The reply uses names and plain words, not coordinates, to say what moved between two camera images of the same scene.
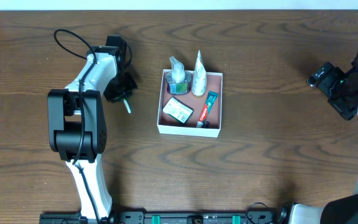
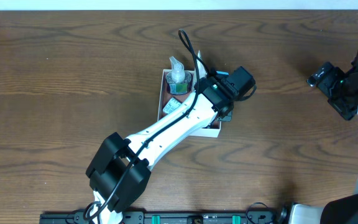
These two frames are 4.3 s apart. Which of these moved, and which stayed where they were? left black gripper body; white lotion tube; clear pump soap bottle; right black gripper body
Moved: left black gripper body
Stayed: clear pump soap bottle; white lotion tube; right black gripper body
